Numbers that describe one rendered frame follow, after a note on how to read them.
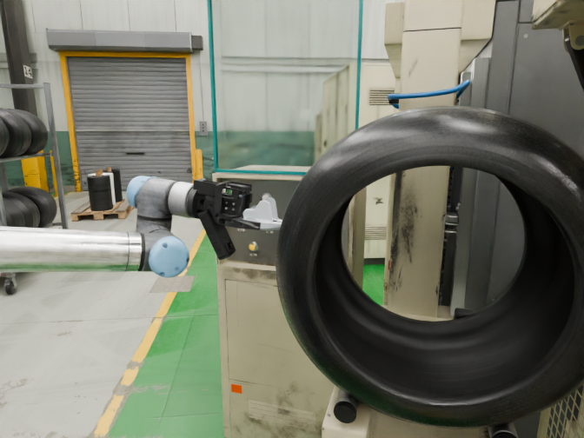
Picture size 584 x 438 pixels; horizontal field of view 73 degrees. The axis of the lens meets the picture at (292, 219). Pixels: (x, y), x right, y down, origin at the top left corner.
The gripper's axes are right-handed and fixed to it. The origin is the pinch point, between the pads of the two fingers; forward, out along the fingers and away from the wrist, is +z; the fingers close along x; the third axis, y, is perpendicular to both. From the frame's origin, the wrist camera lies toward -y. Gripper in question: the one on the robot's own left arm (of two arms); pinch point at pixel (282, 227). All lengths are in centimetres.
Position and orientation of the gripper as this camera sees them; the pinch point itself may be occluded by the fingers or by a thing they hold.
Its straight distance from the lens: 81.8
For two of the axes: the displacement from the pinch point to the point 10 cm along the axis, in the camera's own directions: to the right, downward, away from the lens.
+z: 9.5, 1.7, -2.5
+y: 1.1, -9.6, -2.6
